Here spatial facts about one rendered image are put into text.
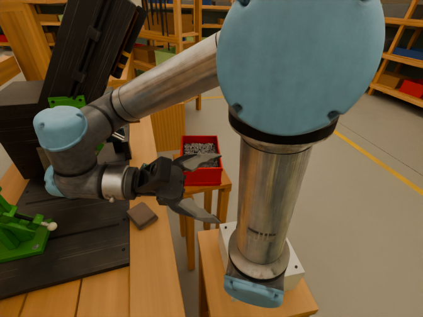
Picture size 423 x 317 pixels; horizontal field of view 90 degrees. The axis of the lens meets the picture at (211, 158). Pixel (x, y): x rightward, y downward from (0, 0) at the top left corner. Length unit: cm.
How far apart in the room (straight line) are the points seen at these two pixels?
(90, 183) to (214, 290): 50
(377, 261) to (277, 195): 198
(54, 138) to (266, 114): 34
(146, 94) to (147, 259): 53
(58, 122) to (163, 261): 52
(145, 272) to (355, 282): 159
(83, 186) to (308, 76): 43
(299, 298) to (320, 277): 110
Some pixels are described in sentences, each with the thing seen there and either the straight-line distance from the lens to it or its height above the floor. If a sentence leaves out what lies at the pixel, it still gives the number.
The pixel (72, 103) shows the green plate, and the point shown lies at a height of 125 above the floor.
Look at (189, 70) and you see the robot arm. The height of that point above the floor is 148.
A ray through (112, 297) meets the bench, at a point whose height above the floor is 88.
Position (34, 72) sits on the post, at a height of 118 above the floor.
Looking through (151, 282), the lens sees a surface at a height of 90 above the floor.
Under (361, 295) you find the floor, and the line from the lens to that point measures 199.
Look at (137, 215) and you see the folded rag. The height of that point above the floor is 93.
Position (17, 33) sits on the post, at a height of 138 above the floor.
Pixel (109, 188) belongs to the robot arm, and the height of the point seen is 126.
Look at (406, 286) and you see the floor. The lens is 222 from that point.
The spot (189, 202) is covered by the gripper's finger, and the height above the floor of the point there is 123.
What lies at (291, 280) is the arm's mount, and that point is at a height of 93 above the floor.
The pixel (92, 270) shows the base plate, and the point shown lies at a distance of 81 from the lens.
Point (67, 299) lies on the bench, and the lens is 82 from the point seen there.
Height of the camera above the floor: 157
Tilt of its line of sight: 37 degrees down
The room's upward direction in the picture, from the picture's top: 3 degrees clockwise
